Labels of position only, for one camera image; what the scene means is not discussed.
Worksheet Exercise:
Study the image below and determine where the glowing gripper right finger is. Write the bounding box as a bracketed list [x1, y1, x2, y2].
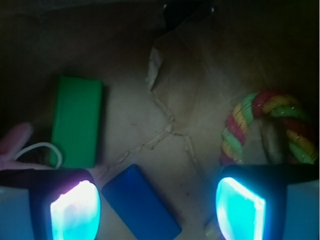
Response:
[215, 163, 320, 240]

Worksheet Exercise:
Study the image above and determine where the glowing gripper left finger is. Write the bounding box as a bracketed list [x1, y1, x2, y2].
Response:
[0, 168, 101, 240]

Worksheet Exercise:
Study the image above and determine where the multicolored twisted rope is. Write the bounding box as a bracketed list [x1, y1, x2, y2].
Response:
[219, 90, 320, 166]

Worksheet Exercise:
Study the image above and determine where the pink plush bunny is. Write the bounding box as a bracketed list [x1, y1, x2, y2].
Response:
[0, 122, 63, 171]

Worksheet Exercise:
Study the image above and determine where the green rectangular block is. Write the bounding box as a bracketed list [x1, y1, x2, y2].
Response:
[51, 76, 103, 169]

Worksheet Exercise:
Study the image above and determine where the blue rectangular block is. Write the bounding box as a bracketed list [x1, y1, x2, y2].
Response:
[101, 164, 182, 240]

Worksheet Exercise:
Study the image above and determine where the brown paper bag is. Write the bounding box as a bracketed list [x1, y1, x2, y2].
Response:
[0, 0, 320, 240]

